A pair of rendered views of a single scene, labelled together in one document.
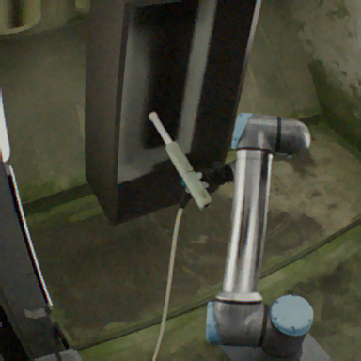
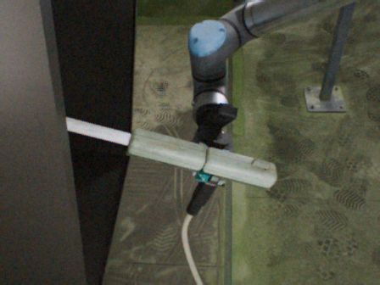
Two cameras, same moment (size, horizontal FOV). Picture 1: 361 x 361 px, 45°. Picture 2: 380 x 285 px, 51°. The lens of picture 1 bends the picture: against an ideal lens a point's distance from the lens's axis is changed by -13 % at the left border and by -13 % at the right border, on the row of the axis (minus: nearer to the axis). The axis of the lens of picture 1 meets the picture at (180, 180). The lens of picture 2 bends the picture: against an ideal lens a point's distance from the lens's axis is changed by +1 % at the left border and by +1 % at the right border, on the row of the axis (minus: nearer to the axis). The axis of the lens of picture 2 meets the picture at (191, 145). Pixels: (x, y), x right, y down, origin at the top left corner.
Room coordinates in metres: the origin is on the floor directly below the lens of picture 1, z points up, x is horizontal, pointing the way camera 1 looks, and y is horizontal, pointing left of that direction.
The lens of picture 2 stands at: (1.29, 0.40, 1.48)
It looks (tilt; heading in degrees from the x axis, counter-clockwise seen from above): 48 degrees down; 308
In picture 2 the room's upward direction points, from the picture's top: 5 degrees counter-clockwise
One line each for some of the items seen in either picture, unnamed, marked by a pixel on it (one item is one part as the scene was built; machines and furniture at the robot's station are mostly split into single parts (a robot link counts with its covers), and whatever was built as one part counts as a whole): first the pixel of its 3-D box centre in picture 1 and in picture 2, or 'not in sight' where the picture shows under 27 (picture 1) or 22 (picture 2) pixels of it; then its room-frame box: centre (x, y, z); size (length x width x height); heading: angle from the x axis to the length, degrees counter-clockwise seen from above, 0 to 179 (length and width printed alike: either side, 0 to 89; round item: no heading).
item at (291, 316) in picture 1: (285, 325); not in sight; (0.84, -0.34, 0.83); 0.17 x 0.15 x 0.18; 83
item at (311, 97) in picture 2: not in sight; (324, 99); (1.67, -1.32, 0.01); 0.20 x 0.20 x 0.01; 30
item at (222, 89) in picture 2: not in sight; (209, 89); (1.74, -0.29, 0.80); 0.12 x 0.09 x 0.10; 122
